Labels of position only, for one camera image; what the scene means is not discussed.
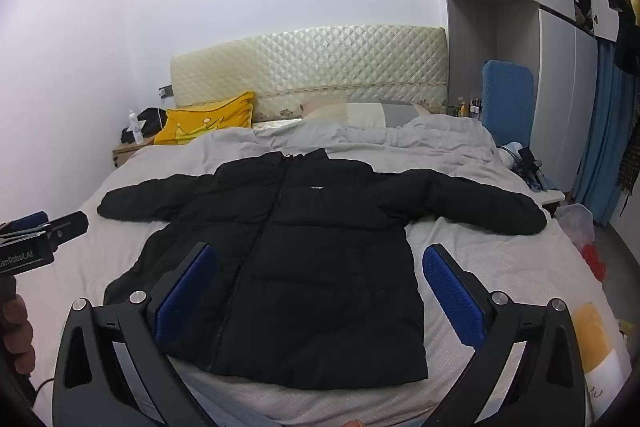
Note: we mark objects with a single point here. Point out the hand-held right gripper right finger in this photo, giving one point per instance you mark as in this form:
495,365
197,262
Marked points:
452,297

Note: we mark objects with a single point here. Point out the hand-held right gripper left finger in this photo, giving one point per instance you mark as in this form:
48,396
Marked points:
185,297

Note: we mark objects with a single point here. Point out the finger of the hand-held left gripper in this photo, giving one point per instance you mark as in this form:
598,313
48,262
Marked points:
25,221
70,227

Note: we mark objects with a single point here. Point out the black puffer jacket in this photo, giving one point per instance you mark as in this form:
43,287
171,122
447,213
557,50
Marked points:
325,257

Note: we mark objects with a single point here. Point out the person's left hand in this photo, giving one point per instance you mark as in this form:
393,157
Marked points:
17,337

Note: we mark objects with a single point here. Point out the bed with grey sheet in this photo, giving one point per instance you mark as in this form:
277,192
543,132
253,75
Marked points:
470,217

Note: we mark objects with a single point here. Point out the wooden nightstand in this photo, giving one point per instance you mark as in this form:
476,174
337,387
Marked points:
125,152

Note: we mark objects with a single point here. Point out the white bottle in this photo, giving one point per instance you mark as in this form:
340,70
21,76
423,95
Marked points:
135,127

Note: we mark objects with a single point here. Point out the black bag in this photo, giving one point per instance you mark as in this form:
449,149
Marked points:
152,119

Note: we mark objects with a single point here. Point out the small white table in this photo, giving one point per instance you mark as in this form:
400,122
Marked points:
552,197

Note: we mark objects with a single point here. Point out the clear plastic bag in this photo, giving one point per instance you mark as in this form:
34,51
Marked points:
575,222

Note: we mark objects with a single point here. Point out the red bag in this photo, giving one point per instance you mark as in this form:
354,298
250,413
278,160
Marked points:
595,262

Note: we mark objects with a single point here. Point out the pile of dark gear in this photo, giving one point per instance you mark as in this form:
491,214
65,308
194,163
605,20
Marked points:
525,164

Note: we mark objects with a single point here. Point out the yellow and white pillow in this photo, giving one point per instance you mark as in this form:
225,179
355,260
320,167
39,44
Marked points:
597,342

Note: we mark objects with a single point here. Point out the grey duvet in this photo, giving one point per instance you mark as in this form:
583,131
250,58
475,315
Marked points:
425,147

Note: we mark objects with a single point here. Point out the row of small bottles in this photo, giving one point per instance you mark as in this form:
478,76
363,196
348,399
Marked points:
465,109

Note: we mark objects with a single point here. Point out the grey beige striped pillow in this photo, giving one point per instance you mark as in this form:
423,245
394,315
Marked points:
370,113

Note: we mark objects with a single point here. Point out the blue padded board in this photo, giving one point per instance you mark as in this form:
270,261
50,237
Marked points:
507,102

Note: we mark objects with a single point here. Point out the blue curtain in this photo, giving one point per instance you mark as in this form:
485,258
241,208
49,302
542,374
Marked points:
605,132

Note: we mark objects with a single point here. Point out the cream quilted headboard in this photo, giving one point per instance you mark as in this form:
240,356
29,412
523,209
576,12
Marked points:
310,67

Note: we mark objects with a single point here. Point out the wall socket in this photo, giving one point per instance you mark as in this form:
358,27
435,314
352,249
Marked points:
165,92

